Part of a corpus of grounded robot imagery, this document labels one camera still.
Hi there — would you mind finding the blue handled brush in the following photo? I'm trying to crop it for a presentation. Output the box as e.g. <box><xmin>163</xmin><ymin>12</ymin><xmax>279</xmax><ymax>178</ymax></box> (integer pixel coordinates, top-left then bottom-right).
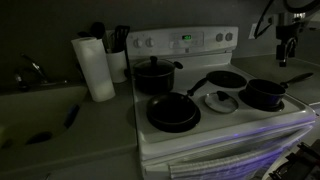
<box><xmin>63</xmin><ymin>104</ymin><xmax>81</xmax><ymax>129</ymax></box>

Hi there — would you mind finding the white electric stove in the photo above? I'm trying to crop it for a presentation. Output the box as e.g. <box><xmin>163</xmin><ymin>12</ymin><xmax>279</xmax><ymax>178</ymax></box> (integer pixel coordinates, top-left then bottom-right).
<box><xmin>125</xmin><ymin>26</ymin><xmax>317</xmax><ymax>180</ymax></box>

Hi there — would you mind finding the metal faucet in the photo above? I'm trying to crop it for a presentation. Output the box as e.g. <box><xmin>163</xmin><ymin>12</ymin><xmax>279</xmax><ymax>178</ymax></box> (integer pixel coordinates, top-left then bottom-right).
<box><xmin>13</xmin><ymin>53</ymin><xmax>68</xmax><ymax>92</ymax></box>

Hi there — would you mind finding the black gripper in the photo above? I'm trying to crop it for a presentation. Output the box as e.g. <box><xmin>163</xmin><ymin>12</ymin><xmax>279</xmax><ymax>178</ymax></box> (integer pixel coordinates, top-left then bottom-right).
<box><xmin>275</xmin><ymin>24</ymin><xmax>304</xmax><ymax>68</ymax></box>

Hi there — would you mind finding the pale kitchen sink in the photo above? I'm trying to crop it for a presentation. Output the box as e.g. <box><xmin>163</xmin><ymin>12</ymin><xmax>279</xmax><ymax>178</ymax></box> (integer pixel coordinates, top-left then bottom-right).
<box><xmin>0</xmin><ymin>84</ymin><xmax>89</xmax><ymax>151</ymax></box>

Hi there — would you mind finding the black equipment stand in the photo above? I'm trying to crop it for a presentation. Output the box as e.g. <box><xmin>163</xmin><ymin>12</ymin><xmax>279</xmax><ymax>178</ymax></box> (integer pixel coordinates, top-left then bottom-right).
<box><xmin>268</xmin><ymin>141</ymin><xmax>320</xmax><ymax>180</ymax></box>

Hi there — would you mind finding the black spoon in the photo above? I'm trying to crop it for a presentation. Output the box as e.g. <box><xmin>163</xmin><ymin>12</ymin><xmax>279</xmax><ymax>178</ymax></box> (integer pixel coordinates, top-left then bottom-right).
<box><xmin>90</xmin><ymin>21</ymin><xmax>110</xmax><ymax>53</ymax></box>

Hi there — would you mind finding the striped dish towel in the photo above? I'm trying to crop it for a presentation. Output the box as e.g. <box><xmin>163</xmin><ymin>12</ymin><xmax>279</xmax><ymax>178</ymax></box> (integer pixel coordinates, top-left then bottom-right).
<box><xmin>168</xmin><ymin>146</ymin><xmax>288</xmax><ymax>180</ymax></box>

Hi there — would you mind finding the small black saucepan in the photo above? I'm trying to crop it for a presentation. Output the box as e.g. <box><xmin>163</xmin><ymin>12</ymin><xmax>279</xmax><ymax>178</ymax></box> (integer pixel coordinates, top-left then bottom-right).
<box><xmin>245</xmin><ymin>72</ymin><xmax>314</xmax><ymax>109</ymax></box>

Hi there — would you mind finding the white wall outlet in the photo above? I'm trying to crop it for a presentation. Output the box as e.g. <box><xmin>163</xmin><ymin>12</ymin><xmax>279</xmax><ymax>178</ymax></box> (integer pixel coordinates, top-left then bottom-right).
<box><xmin>248</xmin><ymin>22</ymin><xmax>261</xmax><ymax>40</ymax></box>

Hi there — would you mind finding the large black pot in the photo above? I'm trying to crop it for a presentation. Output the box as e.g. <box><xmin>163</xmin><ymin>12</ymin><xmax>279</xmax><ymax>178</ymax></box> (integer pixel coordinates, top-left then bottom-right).
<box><xmin>133</xmin><ymin>59</ymin><xmax>184</xmax><ymax>94</ymax></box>

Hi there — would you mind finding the white utensil holder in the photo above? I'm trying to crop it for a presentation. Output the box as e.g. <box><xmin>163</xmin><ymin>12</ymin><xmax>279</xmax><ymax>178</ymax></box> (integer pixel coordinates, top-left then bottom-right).
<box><xmin>105</xmin><ymin>49</ymin><xmax>129</xmax><ymax>84</ymax></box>

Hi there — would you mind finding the white paper towel roll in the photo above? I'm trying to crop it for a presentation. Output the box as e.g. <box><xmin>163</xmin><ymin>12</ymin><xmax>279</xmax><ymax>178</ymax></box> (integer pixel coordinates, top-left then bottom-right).
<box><xmin>70</xmin><ymin>36</ymin><xmax>117</xmax><ymax>103</ymax></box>

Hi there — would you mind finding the glass lid with black knob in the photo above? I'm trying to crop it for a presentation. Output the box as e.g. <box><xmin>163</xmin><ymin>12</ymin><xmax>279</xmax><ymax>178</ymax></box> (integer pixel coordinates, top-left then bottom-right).
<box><xmin>203</xmin><ymin>90</ymin><xmax>240</xmax><ymax>114</ymax></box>

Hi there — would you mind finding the coil burner under frying pan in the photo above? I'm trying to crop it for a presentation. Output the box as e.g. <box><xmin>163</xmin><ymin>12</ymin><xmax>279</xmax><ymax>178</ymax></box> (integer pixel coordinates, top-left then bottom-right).
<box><xmin>147</xmin><ymin>106</ymin><xmax>202</xmax><ymax>134</ymax></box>

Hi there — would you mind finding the dark object in sink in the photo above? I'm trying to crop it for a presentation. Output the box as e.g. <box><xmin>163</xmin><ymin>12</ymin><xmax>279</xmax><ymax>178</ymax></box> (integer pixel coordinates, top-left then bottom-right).
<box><xmin>25</xmin><ymin>131</ymin><xmax>53</xmax><ymax>146</ymax></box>

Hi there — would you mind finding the black slotted spatula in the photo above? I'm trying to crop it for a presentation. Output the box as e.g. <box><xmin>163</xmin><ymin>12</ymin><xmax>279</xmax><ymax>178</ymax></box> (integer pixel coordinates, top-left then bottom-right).
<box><xmin>112</xmin><ymin>25</ymin><xmax>131</xmax><ymax>53</ymax></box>

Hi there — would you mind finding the large pot lid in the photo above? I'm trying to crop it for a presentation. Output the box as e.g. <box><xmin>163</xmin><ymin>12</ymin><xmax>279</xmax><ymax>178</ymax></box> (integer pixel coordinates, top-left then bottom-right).
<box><xmin>133</xmin><ymin>55</ymin><xmax>176</xmax><ymax>77</ymax></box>

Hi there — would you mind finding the bare black coil burner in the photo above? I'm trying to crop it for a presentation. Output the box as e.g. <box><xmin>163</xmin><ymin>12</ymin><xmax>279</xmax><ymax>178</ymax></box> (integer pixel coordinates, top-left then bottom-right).
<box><xmin>205</xmin><ymin>70</ymin><xmax>248</xmax><ymax>89</ymax></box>

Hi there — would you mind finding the right black stove burner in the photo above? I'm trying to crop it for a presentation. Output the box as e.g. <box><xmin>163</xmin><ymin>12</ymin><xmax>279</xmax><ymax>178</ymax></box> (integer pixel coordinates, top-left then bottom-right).
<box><xmin>146</xmin><ymin>77</ymin><xmax>209</xmax><ymax>129</ymax></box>

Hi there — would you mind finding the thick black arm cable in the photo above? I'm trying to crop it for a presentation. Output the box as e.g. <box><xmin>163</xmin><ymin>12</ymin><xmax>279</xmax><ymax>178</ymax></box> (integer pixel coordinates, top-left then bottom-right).
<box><xmin>283</xmin><ymin>0</ymin><xmax>320</xmax><ymax>14</ymax></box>

